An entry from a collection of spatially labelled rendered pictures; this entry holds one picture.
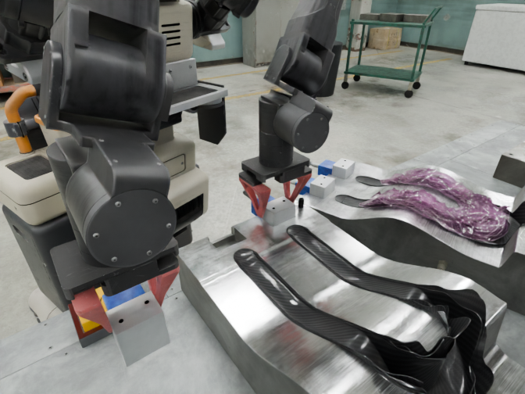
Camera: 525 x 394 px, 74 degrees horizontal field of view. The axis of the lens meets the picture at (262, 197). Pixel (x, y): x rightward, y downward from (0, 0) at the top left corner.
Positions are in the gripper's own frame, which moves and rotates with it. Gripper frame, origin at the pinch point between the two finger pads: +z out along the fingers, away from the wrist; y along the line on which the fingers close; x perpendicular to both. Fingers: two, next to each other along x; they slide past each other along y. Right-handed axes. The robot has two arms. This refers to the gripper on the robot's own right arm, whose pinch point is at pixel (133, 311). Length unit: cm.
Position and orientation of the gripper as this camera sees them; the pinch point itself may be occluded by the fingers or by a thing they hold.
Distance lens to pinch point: 42.1
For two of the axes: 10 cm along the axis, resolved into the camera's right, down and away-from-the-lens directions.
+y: 8.0, -3.1, 5.1
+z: -0.1, 8.5, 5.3
